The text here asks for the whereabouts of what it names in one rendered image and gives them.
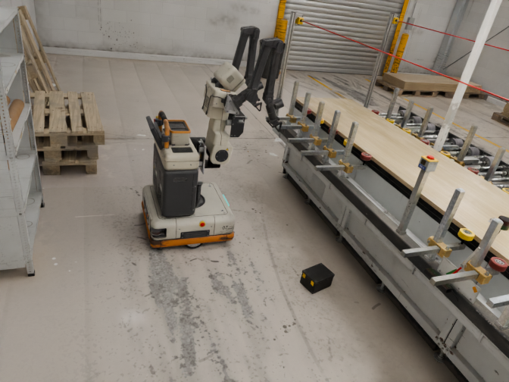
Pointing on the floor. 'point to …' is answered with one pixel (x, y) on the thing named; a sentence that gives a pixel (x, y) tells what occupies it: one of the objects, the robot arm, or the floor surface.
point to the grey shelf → (17, 154)
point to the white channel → (467, 73)
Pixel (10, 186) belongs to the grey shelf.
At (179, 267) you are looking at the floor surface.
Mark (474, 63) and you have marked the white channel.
